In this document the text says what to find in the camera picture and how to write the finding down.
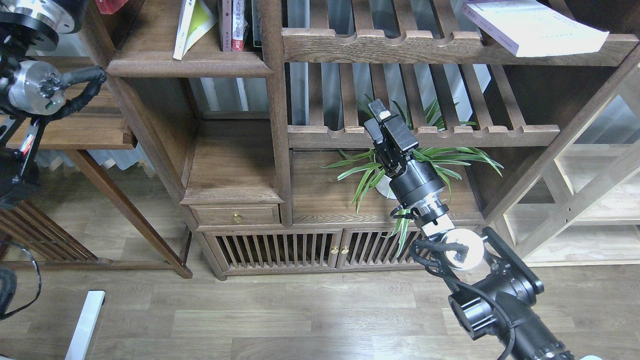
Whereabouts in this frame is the dark wooden slatted rack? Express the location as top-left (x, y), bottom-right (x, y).
top-left (0, 200), bottom-right (114, 267)

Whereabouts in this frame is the light wooden shelf unit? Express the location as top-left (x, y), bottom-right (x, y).
top-left (494, 65), bottom-right (640, 267)

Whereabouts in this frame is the dark wooden bookshelf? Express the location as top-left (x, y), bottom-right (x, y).
top-left (80, 0), bottom-right (639, 280)

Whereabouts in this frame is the upright pink spine book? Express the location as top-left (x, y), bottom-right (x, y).
top-left (218, 0), bottom-right (233, 52)

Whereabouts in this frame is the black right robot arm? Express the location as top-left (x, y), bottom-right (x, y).
top-left (365, 99), bottom-right (574, 360)

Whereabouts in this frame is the right slatted cabinet door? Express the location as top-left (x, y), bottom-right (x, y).
top-left (336, 227), bottom-right (423, 271)

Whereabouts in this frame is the yellow green book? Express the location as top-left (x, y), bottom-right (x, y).
top-left (173, 0), bottom-right (217, 60)

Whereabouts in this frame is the upright red white book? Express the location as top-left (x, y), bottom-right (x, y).
top-left (231, 0), bottom-right (248, 52)

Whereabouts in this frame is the white metal leg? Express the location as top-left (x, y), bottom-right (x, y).
top-left (65, 289), bottom-right (106, 360)

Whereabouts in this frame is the slatted cabinet door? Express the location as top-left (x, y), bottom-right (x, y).
top-left (203, 229), bottom-right (343, 276)
top-left (336, 227), bottom-right (423, 271)

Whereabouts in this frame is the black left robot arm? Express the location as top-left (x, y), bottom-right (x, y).
top-left (0, 0), bottom-right (106, 210)

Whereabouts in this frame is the potted spider plant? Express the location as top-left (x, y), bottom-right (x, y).
top-left (320, 93), bottom-right (504, 256)

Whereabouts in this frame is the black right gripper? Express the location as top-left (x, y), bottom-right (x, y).
top-left (365, 99), bottom-right (445, 208)

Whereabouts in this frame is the upright dark book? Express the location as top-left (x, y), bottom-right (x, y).
top-left (250, 0), bottom-right (262, 49)

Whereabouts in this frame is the left slatted cabinet door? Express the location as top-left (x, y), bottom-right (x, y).
top-left (203, 229), bottom-right (343, 276)

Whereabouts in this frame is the dark wooden side table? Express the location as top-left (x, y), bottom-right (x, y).
top-left (1, 88), bottom-right (193, 279)

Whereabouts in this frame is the white lavender book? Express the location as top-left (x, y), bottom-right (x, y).
top-left (461, 0), bottom-right (610, 58)

